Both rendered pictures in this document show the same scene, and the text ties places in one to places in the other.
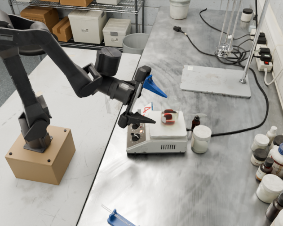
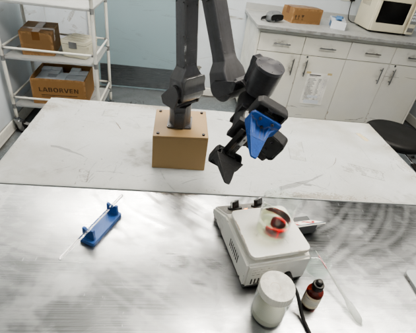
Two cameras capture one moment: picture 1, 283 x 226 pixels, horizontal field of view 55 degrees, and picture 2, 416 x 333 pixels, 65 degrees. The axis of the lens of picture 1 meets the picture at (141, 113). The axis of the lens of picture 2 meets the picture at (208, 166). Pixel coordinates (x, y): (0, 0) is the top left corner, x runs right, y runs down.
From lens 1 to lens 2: 0.62 m
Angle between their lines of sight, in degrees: 54
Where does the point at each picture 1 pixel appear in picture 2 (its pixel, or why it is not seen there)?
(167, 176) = (187, 266)
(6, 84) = not seen: hidden behind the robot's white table
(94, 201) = (135, 197)
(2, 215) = (114, 142)
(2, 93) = not seen: hidden behind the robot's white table
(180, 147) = (240, 268)
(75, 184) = (156, 178)
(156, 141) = (230, 226)
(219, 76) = not seen: outside the picture
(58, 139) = (189, 133)
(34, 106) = (180, 71)
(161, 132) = (243, 222)
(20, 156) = (159, 117)
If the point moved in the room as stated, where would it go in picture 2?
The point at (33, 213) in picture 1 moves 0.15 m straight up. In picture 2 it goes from (116, 158) to (114, 109)
